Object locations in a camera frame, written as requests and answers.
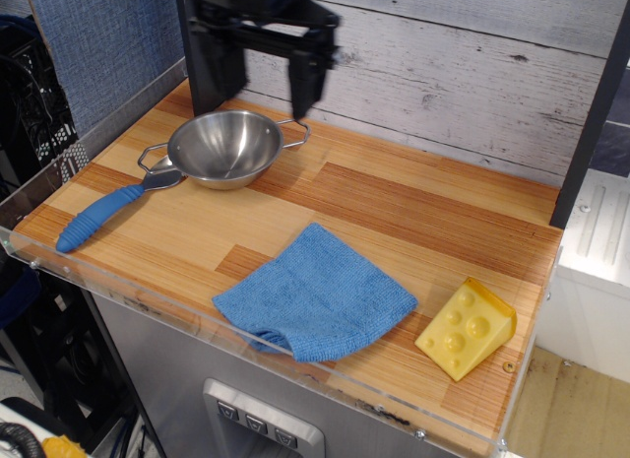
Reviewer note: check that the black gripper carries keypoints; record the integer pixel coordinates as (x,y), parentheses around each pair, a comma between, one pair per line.
(301,30)

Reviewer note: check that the stainless steel two-handled bowl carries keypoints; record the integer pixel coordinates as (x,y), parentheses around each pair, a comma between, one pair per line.
(225,150)

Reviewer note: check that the blue microfiber cloth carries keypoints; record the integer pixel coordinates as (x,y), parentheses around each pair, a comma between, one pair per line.
(319,300)

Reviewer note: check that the black plastic crate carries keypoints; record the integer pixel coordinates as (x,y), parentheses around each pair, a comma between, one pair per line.
(36,122)

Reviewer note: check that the clear acrylic table guard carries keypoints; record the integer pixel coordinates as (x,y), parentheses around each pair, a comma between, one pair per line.
(428,221)

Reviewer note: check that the yellow plastic cheese wedge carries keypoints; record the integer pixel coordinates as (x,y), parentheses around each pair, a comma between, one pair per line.
(472,324)

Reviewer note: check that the silver dispenser button panel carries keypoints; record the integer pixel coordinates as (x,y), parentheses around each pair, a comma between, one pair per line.
(246,426)

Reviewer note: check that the white grooved appliance top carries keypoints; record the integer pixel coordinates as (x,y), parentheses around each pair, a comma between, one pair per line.
(596,239)

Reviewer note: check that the yellow object bottom left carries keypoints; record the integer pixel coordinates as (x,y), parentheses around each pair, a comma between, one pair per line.
(62,447)

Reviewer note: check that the dark grey left post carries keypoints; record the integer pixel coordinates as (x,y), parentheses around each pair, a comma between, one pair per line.
(204,92)

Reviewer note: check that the dark grey post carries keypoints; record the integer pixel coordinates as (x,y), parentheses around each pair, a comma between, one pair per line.
(204,92)
(609,82)

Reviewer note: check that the blue-handled metal spoon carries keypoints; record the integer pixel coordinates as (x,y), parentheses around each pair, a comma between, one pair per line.
(163,174)

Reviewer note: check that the dark grey right post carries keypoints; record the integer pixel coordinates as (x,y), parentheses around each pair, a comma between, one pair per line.
(609,82)

